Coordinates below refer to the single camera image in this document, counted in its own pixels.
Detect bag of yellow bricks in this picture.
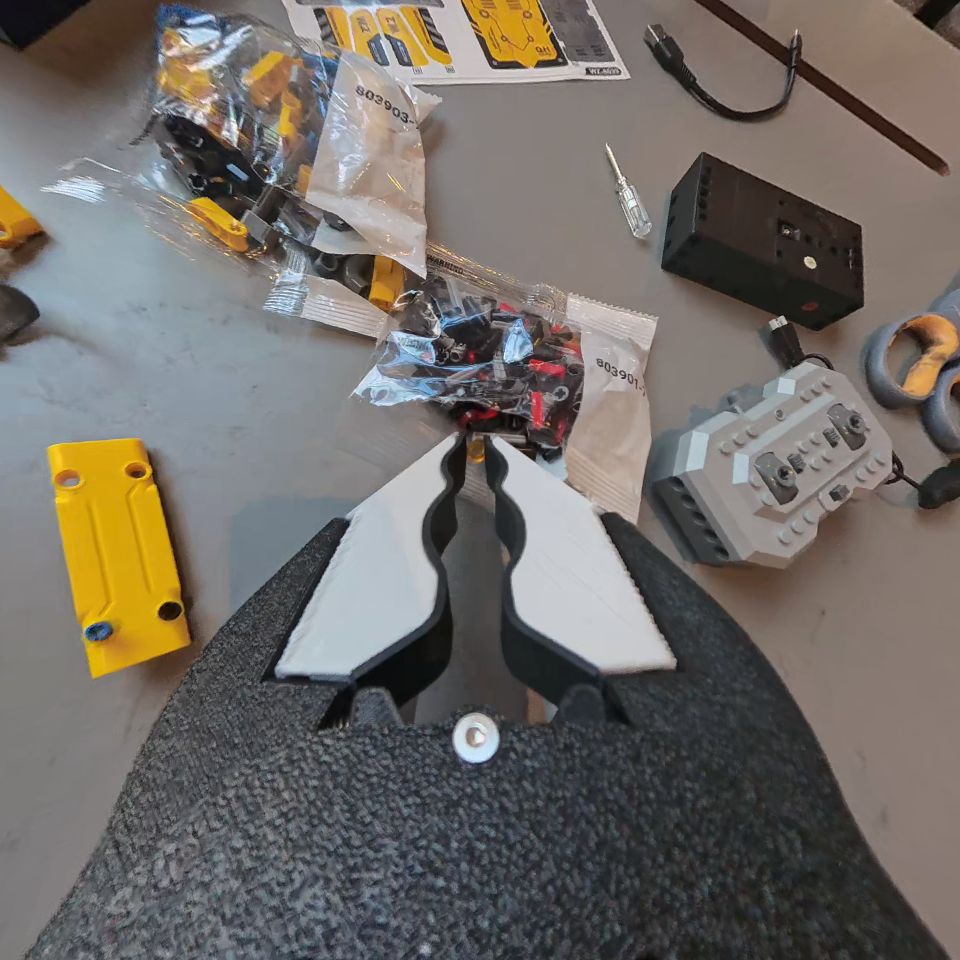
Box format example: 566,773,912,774
41,3,444,336

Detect grey yellow scissors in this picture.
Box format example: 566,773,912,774
861,288,960,456

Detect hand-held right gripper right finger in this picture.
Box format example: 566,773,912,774
483,436,679,704

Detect grey hub brick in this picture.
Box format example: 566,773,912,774
650,361,897,570

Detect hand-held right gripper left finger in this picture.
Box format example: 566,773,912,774
273,433,468,706

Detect yellow grey brick assembly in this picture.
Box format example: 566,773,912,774
0,183,46,343

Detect yellow panel brick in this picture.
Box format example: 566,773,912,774
45,438,193,681

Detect yellow grey sticker sheet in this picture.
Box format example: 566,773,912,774
281,0,633,86

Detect bag of black red pins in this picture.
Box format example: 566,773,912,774
351,276,660,528

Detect grey desk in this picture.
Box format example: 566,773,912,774
0,0,960,960

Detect small clear-handled screwdriver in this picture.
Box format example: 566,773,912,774
603,143,653,242

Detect black battery box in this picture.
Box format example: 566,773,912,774
660,151,866,333

